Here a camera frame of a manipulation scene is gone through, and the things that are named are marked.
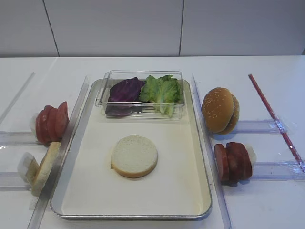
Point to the green lettuce leaf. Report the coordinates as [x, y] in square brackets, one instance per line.
[169, 93]

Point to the remaining lettuce in container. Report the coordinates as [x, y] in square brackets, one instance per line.
[150, 90]

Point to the front meat patty slice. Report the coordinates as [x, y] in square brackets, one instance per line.
[222, 162]

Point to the meat patty slice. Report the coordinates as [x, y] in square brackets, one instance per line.
[235, 161]
[247, 166]
[222, 162]

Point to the middle meat patty slice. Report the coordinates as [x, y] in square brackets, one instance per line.
[235, 161]

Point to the inner tomato slice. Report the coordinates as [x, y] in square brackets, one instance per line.
[62, 119]

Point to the tomato slice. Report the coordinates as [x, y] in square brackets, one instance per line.
[51, 124]
[41, 125]
[62, 119]

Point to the middle tomato slice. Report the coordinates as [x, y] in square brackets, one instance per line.
[51, 124]

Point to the leaning bread bun slice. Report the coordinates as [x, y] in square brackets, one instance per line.
[44, 168]

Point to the rear meat patty slice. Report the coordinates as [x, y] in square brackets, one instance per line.
[247, 166]

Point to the outer tomato slice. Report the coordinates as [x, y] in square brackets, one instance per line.
[41, 125]

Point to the white pusher block tomato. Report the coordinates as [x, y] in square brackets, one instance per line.
[32, 124]

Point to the white pusher block bread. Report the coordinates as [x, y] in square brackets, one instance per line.
[27, 168]

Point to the clear plastic container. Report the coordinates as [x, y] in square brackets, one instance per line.
[147, 109]

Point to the purple cabbage leaf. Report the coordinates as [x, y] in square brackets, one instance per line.
[127, 90]

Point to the bottom bun on tray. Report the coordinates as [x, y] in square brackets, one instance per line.
[134, 156]

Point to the sesame bun top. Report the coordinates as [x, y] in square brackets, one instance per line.
[217, 109]

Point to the sesame bun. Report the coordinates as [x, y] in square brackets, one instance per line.
[234, 117]
[217, 109]

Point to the metal baking tray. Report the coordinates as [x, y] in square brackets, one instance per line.
[178, 188]

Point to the white pusher block patty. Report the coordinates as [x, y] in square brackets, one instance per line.
[252, 155]

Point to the red strip right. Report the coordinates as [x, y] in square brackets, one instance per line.
[278, 124]

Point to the clear far left strip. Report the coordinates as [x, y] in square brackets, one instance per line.
[16, 97]

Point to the clear rail right of tray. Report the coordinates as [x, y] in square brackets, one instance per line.
[212, 163]

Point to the clear rail of tray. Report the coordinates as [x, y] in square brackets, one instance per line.
[51, 182]
[212, 163]

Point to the clear rail left of tray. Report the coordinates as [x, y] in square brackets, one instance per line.
[51, 182]

